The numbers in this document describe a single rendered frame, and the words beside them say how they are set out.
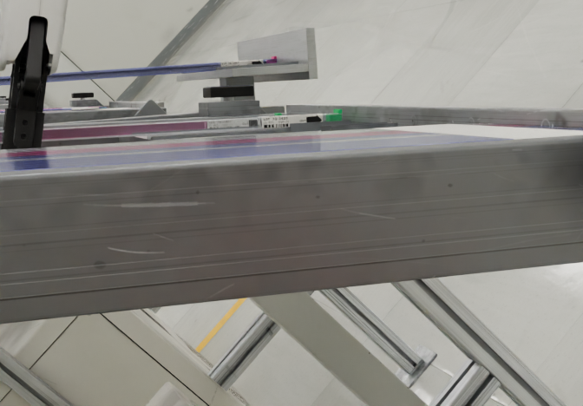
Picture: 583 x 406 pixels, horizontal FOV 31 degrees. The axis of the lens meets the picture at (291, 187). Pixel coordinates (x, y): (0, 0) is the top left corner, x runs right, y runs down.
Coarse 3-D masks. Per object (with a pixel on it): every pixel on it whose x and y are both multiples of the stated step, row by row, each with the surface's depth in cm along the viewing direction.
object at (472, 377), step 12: (468, 360) 133; (456, 372) 133; (468, 372) 131; (480, 372) 130; (456, 384) 132; (468, 384) 129; (480, 384) 130; (492, 384) 130; (444, 396) 131; (456, 396) 129; (468, 396) 129; (480, 396) 130
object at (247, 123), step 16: (48, 128) 90; (64, 128) 90; (80, 128) 91; (96, 128) 91; (112, 128) 92; (128, 128) 92; (144, 128) 92; (160, 128) 93; (176, 128) 93; (192, 128) 94; (208, 128) 94; (224, 128) 95; (240, 128) 95; (256, 128) 96
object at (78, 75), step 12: (264, 60) 143; (276, 60) 143; (72, 72) 135; (84, 72) 135; (96, 72) 136; (108, 72) 136; (120, 72) 137; (132, 72) 137; (144, 72) 138; (156, 72) 138; (168, 72) 139; (180, 72) 139; (192, 72) 140; (0, 84) 132
